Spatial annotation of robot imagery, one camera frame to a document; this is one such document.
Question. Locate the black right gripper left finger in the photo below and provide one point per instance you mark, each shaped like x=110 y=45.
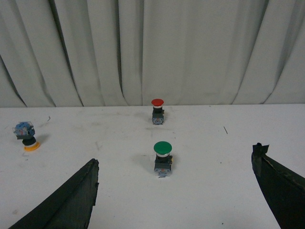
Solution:
x=68 y=207

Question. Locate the red push button switch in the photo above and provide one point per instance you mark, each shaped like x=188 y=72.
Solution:
x=158 y=112

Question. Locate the green push button switch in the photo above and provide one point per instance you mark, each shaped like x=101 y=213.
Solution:
x=164 y=159

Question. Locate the white pleated curtain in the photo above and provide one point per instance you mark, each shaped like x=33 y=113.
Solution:
x=56 y=53

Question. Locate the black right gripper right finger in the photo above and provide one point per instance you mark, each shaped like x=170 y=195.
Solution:
x=282 y=188

